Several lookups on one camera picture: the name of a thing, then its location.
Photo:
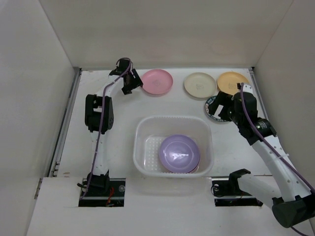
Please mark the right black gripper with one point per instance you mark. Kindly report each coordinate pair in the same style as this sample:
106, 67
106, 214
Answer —
220, 104

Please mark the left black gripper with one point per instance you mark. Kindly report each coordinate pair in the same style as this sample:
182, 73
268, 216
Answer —
137, 82

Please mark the white plate green rim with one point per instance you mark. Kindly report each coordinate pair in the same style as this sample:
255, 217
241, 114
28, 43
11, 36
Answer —
215, 118

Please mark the pink plate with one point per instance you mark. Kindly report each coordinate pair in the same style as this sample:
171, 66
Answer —
157, 82
194, 170

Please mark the purple plate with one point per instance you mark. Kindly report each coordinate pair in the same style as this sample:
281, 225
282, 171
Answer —
179, 154

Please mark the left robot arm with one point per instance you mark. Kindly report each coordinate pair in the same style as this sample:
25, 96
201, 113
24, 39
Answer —
99, 119

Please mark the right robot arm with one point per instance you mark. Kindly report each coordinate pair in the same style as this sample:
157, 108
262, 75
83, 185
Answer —
293, 201

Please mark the white plastic bin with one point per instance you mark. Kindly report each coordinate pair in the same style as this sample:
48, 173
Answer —
150, 133

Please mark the orange plate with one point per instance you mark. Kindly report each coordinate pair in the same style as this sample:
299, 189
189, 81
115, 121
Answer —
227, 82

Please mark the cream plate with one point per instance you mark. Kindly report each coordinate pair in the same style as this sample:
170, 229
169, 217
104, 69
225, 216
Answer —
200, 85

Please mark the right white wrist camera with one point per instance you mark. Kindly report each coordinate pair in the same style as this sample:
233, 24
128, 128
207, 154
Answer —
243, 87

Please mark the right aluminium rail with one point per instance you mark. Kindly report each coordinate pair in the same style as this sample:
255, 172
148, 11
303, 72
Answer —
255, 84

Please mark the aluminium rail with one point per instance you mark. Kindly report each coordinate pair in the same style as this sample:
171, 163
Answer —
255, 84
60, 141

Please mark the left aluminium rail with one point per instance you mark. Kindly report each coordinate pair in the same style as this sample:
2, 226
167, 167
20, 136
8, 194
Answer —
60, 141

